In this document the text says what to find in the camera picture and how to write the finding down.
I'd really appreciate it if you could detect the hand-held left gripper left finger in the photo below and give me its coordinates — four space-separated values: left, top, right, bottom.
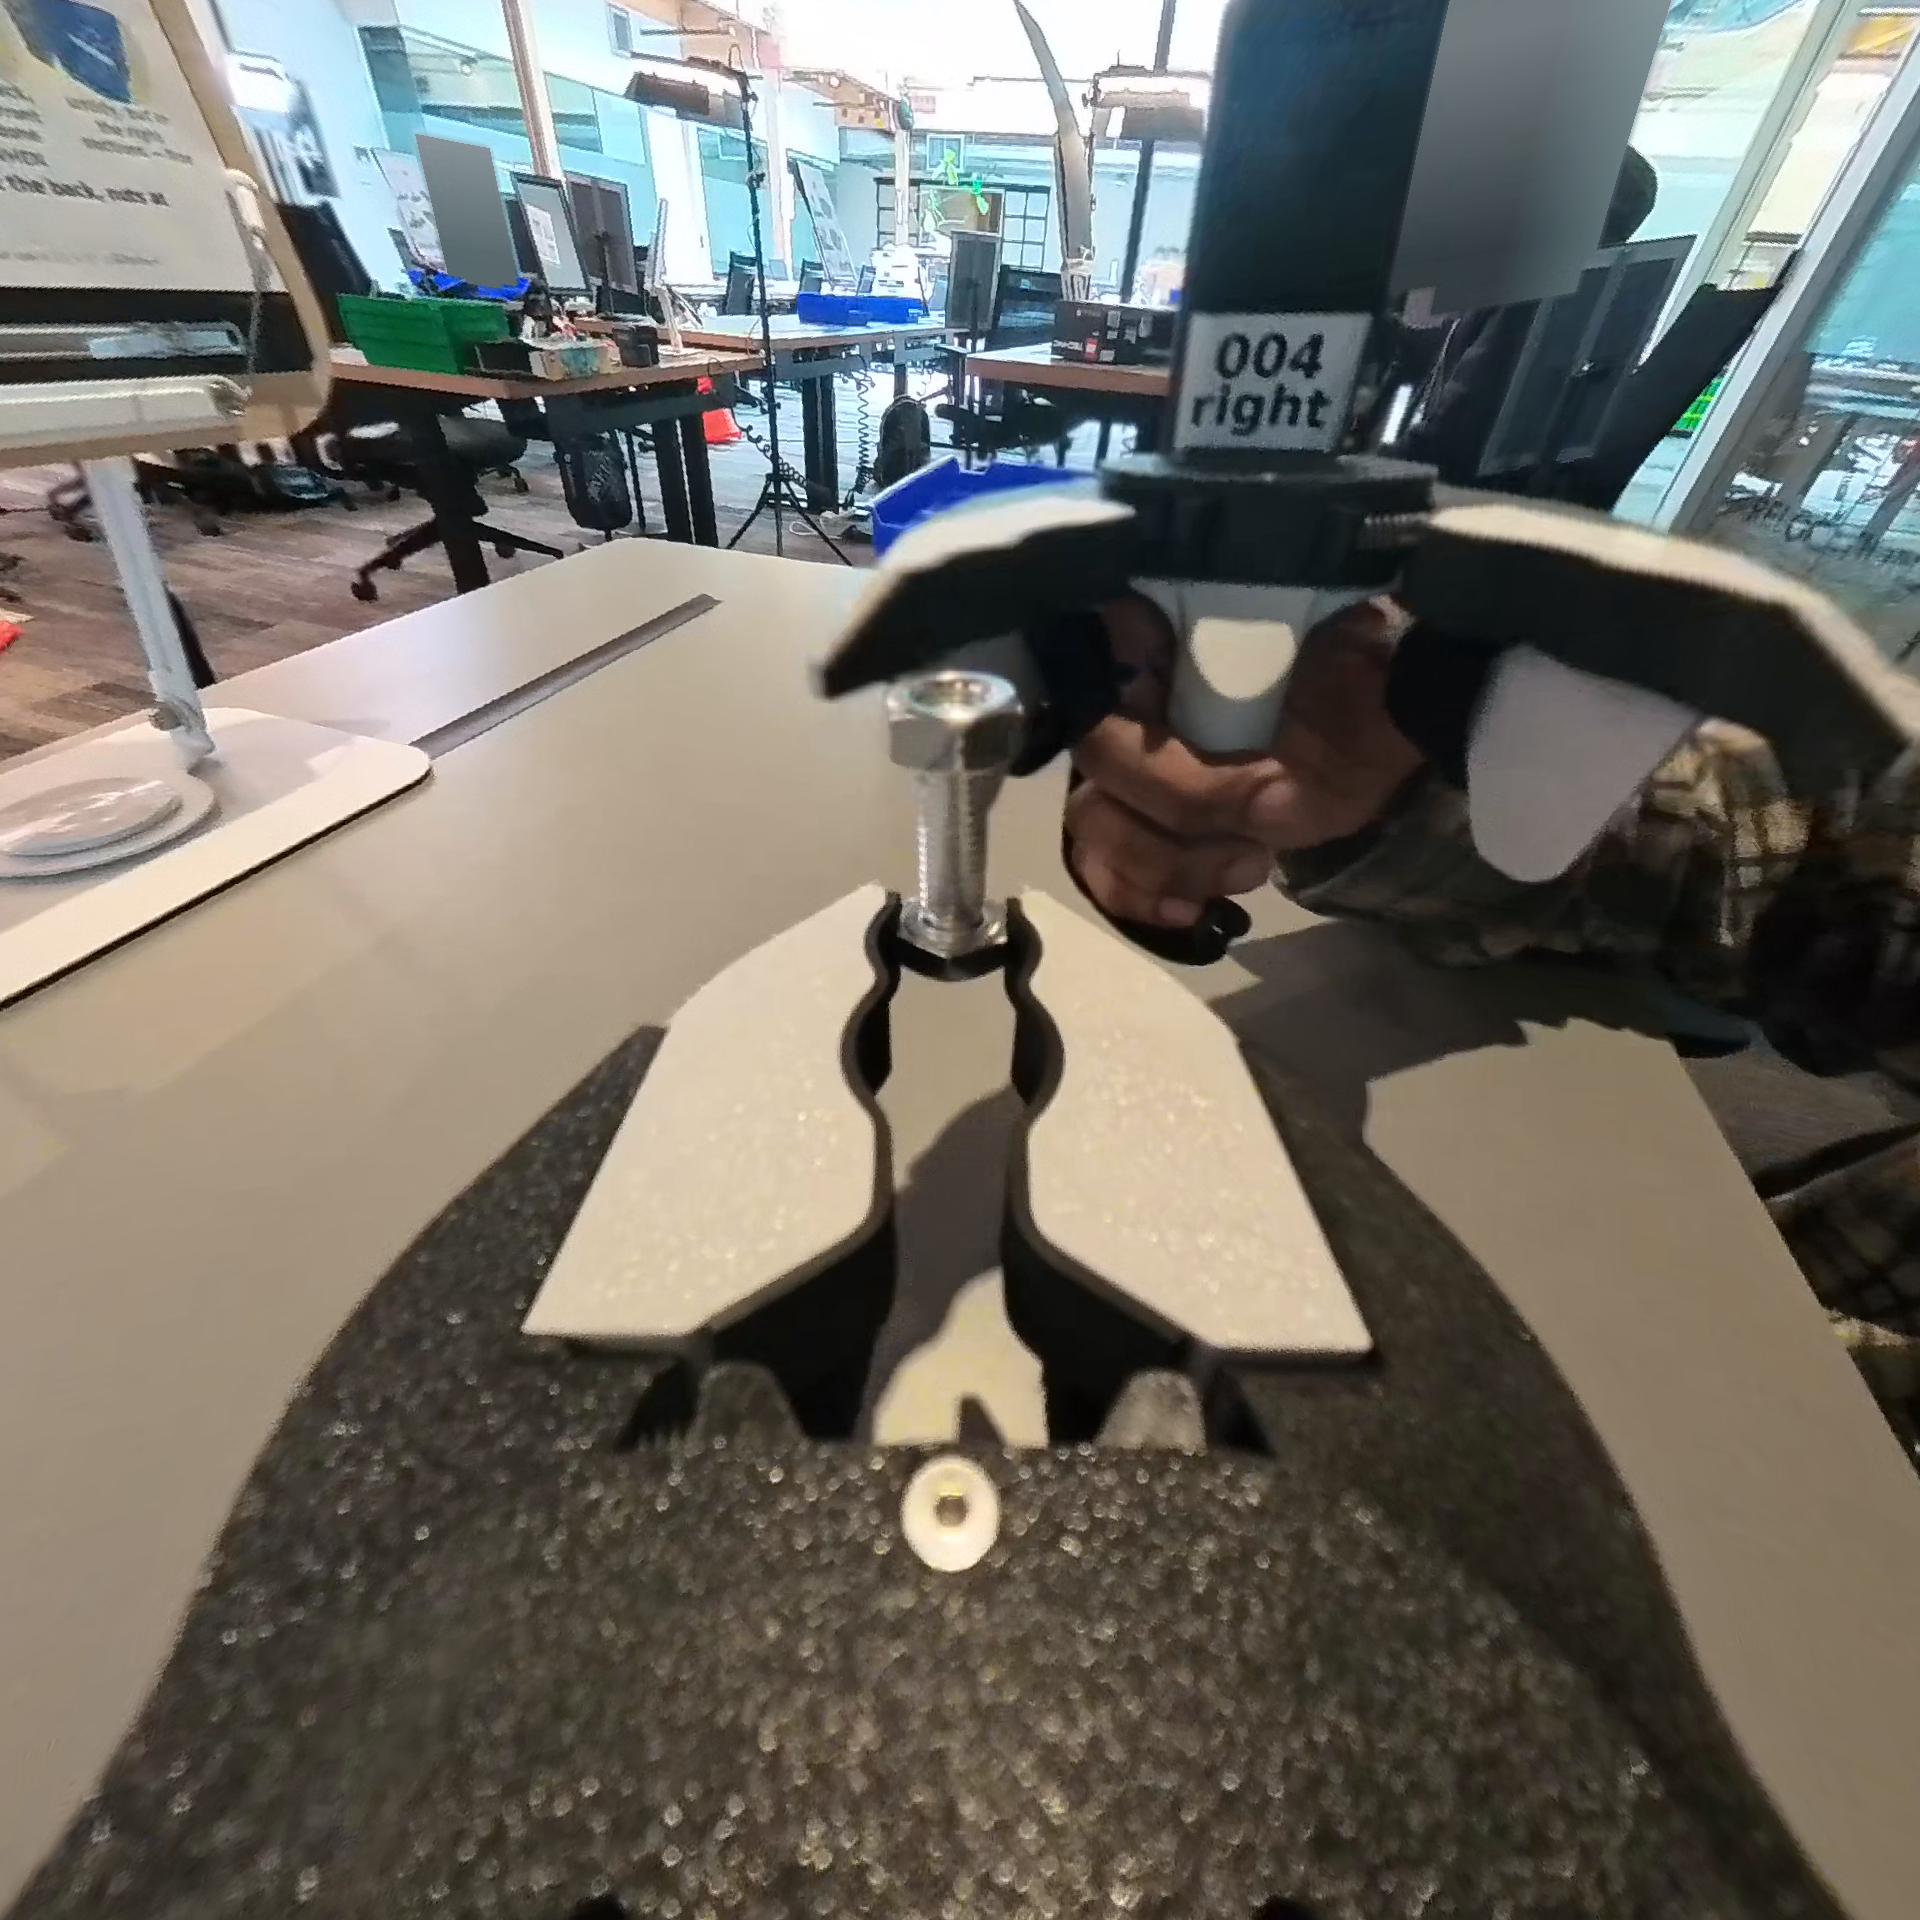
518 881 902 1363

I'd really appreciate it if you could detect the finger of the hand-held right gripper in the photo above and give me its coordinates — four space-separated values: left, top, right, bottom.
815 495 1144 704
1401 500 1920 889

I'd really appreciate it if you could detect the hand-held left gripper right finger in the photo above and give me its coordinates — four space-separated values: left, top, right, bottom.
1004 890 1378 1368

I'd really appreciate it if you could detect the large blue plastic bin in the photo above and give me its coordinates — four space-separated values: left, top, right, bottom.
868 452 1113 566

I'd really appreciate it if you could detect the silver hex nut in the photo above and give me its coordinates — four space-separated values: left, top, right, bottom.
883 670 1025 770

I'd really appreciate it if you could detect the silver hex bolt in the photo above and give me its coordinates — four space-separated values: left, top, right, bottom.
898 757 1009 964

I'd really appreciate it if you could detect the person's right forearm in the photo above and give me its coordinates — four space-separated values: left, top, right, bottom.
1272 717 1920 1079

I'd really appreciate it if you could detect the person's right hand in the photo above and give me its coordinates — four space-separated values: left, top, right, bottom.
1061 597 1430 939

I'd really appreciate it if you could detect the wooden desk with black legs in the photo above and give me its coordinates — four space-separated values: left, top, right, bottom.
578 305 962 513
961 342 1187 468
330 347 738 594

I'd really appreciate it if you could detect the black box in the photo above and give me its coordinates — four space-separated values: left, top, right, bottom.
1051 297 1187 364

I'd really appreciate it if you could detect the black computer monitor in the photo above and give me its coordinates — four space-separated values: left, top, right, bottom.
560 173 642 309
510 173 594 299

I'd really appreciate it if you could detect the black tripod light stand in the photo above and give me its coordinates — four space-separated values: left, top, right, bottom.
621 57 854 566

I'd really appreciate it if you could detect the white metal stand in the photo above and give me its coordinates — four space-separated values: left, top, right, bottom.
0 323 434 1008

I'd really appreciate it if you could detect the green plastic bin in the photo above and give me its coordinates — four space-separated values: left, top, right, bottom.
336 290 517 375

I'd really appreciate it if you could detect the person's plaid shirt torso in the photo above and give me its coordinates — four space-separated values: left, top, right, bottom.
1754 1127 1920 1457

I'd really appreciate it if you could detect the wooden board with instruction sheet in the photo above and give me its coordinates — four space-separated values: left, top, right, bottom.
0 0 336 451

